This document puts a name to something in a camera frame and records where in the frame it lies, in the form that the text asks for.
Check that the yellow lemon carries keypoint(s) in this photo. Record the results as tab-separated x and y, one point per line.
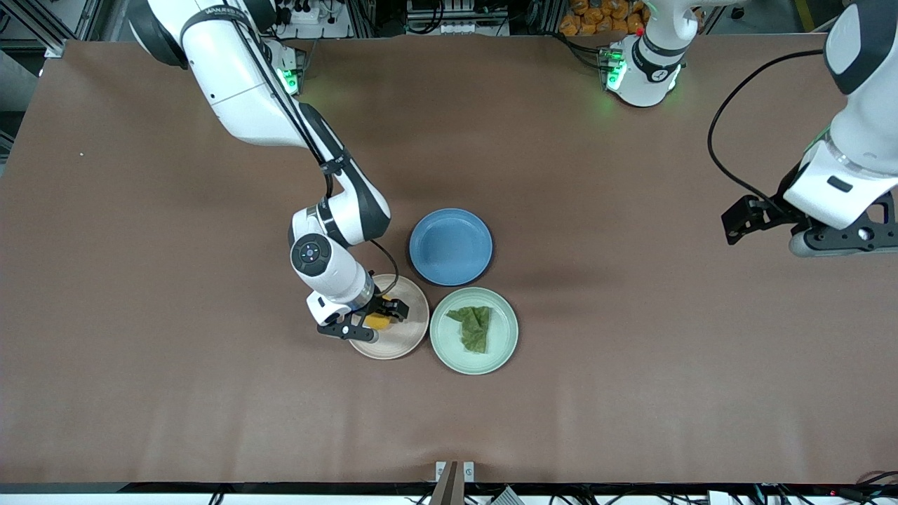
379	322

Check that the green lettuce leaf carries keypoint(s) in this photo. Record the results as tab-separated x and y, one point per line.
477	328

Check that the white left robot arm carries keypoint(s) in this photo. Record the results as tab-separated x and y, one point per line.
866	126

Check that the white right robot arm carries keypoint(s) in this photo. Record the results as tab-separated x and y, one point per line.
238	84

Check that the beige plate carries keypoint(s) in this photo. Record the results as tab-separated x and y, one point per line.
403	337

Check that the blue plate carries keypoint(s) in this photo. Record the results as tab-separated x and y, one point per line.
450	246

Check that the light green plate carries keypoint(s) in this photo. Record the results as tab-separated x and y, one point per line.
505	344

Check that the bag of oranges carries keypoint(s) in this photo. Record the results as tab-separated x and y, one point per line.
603	17

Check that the white power strip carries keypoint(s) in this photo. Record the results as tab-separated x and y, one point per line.
316	17

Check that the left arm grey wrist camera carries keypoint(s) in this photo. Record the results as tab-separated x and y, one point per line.
842	240

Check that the white metal bracket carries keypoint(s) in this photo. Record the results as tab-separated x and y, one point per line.
468	471

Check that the grey camera post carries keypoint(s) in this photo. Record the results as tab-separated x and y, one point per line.
446	487

